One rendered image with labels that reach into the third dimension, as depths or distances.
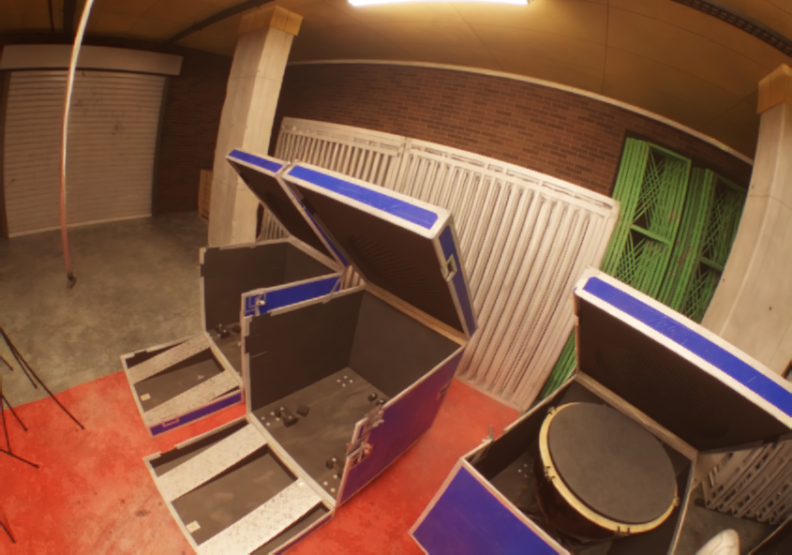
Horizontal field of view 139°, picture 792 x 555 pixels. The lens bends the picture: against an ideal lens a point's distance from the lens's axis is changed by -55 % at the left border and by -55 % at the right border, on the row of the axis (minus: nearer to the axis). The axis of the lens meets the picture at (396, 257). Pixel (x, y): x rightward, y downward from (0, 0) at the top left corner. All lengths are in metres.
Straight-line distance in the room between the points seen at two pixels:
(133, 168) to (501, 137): 5.97
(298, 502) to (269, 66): 3.72
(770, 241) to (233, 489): 3.33
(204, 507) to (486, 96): 4.69
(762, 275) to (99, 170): 7.69
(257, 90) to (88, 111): 3.60
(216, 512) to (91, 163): 5.57
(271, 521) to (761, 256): 2.98
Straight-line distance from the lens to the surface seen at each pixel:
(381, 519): 2.19
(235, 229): 3.79
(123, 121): 6.42
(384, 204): 1.17
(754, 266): 2.14
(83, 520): 2.36
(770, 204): 2.17
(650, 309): 1.16
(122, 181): 6.55
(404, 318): 2.23
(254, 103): 3.60
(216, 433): 2.32
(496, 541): 1.49
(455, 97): 4.39
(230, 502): 2.15
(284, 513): 1.99
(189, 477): 2.22
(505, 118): 4.11
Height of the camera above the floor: 1.96
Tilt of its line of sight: 19 degrees down
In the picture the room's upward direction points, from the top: 14 degrees clockwise
